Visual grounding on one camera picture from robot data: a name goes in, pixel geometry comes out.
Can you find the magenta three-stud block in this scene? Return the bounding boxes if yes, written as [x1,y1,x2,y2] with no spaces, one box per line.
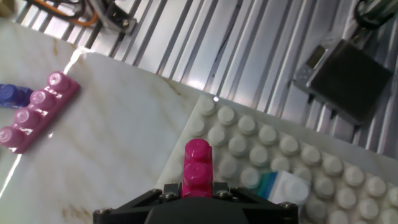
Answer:
[181,138,214,198]

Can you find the silver digital scale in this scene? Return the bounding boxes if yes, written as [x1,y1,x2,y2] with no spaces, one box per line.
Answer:
[292,39,394,127]

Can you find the light pink four-stud block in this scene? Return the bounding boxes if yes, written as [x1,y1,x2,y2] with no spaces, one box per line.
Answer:
[0,70,81,155]

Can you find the white marble board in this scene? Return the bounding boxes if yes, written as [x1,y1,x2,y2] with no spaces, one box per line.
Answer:
[0,17,398,224]

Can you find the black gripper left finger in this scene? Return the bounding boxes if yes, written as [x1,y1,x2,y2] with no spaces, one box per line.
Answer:
[92,182,183,224]

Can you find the purple two-stud block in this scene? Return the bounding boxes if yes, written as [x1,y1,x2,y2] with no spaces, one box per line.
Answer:
[0,83,34,109]

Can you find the orange cable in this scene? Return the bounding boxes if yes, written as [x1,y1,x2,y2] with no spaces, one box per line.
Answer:
[30,0,100,28]

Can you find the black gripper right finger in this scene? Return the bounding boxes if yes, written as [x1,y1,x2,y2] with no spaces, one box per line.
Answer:
[213,182,299,224]

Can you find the teal four-stud block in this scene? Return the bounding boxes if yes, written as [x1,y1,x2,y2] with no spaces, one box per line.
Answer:
[256,172,271,197]

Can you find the white four-stud block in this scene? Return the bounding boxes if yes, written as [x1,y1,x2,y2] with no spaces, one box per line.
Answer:
[267,170,312,206]

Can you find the white studded baseplate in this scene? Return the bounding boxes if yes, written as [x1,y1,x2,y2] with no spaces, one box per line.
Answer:
[154,95,398,224]

